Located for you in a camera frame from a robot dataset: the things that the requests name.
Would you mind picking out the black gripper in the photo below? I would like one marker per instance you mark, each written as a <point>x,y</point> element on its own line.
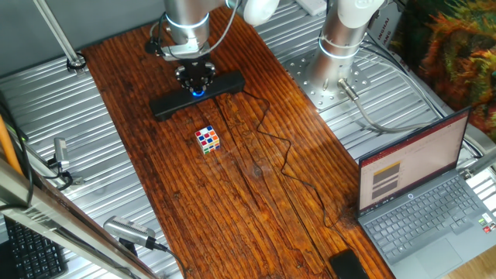
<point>195,69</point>

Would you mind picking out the black speaker volume knob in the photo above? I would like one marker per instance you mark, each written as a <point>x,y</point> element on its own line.
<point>198,93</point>

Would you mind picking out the black soundbar speaker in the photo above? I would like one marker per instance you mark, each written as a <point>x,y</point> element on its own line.
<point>174,106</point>

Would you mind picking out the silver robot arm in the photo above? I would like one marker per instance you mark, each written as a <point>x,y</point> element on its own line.
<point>337,46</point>

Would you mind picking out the white Rubik's cube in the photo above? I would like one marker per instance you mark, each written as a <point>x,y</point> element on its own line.
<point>207,139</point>

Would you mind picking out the white power strip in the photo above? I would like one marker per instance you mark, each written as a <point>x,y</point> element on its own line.
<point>310,5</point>

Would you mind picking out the metal pole stand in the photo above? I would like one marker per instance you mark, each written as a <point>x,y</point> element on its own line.
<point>58,35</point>

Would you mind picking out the box with printed letters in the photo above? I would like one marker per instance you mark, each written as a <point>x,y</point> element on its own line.
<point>383,27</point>

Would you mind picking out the orange stick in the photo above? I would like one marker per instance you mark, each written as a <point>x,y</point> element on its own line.
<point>7,147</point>

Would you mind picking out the black keyboard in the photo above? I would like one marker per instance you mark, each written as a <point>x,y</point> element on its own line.
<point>35,255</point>

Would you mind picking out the black smartphone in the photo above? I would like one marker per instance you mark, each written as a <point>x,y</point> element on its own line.
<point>346,267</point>

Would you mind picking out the orange green fuzzy plush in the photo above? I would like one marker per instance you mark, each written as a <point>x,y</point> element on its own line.
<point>457,58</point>

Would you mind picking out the grey laptop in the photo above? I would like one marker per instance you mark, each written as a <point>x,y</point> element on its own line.
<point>418,217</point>

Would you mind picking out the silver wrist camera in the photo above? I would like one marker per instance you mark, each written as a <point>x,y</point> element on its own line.
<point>174,50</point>

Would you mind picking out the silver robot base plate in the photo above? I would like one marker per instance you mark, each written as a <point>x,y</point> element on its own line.
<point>329,98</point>

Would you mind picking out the silver finned camera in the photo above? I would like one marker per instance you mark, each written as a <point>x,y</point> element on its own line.
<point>128,228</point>

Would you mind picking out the grey metal frame bar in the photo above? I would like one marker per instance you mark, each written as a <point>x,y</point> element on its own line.
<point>58,221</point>

